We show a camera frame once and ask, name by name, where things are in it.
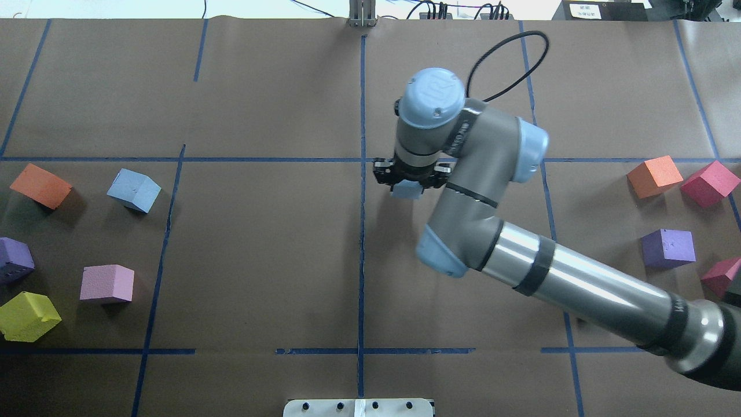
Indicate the orange foam block right side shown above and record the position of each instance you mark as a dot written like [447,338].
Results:
[654,177]

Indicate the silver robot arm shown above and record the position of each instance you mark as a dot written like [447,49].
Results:
[474,151]

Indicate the purple foam block left side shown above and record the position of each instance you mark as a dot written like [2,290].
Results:
[16,260]

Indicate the black power box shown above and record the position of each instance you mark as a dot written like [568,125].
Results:
[600,11]

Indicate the red foam block front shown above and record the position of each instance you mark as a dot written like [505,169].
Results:
[710,184]

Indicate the purple foam block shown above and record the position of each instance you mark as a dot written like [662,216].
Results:
[668,249]
[16,260]

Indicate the red foam block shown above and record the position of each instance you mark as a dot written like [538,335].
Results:
[720,277]
[710,184]

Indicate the yellow foam block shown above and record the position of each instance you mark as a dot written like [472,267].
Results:
[27,317]

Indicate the red foam block rear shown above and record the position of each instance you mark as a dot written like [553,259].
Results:
[720,277]

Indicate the blue foam block left side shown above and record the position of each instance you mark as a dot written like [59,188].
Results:
[134,190]

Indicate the purple foam block right side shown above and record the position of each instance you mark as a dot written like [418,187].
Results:
[668,249]

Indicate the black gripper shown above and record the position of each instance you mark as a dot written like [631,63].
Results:
[412,172]

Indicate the aluminium frame post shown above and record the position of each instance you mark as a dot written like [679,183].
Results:
[362,13]

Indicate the light blue foam block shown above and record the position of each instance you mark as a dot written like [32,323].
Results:
[407,190]

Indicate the orange foam block left side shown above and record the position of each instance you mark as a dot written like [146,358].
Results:
[41,186]

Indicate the pink foam block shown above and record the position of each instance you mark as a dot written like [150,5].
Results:
[104,284]

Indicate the orange foam block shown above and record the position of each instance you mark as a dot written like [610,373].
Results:
[654,177]
[41,186]

